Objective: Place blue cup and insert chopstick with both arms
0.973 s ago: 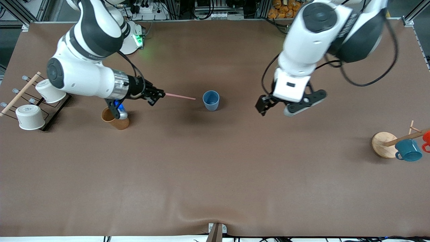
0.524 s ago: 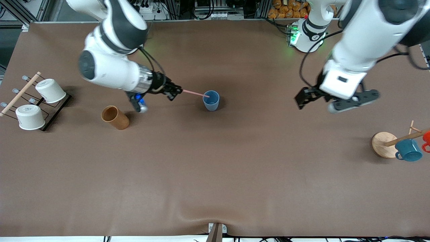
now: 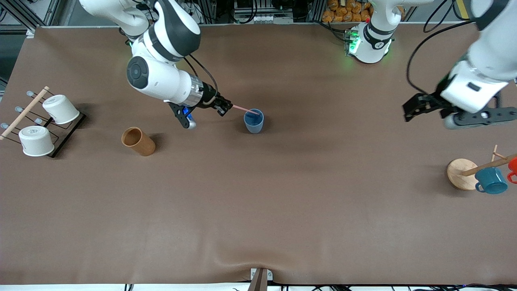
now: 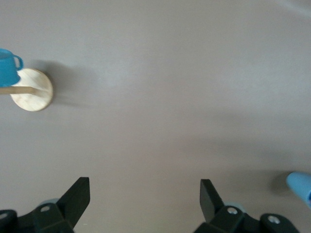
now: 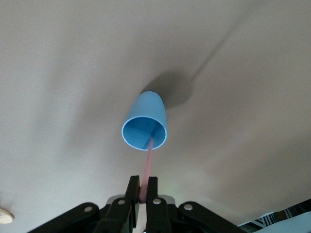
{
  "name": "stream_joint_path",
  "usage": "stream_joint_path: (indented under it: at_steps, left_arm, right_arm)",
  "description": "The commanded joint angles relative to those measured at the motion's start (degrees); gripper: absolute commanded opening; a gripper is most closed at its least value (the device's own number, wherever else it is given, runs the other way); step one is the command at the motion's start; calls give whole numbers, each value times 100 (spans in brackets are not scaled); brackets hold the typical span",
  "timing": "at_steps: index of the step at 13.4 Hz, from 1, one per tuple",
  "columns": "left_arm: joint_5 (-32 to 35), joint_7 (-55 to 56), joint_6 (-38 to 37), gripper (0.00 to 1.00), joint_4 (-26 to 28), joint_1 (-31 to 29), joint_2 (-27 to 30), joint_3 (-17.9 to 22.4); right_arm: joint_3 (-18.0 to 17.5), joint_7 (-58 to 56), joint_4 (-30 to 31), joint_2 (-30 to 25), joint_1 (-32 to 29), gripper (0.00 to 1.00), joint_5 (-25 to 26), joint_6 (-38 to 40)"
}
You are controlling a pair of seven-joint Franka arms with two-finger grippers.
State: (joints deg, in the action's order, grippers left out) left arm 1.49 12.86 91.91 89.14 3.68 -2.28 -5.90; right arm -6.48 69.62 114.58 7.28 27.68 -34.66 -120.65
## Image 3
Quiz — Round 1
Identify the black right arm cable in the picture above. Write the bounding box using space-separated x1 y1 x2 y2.
183 53 219 95

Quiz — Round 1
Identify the brown cylindrical holder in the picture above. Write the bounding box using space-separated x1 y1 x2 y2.
122 127 156 157

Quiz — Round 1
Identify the pink chopstick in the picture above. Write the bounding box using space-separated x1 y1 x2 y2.
231 104 261 116

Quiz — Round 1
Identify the wooden rack rod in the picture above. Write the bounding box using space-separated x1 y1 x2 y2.
0 86 50 141

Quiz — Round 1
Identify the white connector strip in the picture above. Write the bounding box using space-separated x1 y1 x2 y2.
235 13 294 24

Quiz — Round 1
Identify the blue plastic cup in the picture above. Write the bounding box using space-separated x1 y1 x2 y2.
244 109 265 135

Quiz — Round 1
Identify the white paper cup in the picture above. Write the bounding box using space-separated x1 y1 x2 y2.
42 94 80 125
18 125 55 157

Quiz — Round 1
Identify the metal table edge bracket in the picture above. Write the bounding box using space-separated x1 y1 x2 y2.
247 268 273 291

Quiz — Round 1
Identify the wooden mug tree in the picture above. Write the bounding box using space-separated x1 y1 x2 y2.
446 145 517 191

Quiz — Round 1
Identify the teal enamel mug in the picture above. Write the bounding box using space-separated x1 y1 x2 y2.
475 167 509 195

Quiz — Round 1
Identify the black wire cup rack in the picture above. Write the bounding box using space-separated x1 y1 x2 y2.
0 91 87 158

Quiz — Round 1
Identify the orange bread bag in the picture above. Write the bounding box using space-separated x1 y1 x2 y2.
322 0 405 23

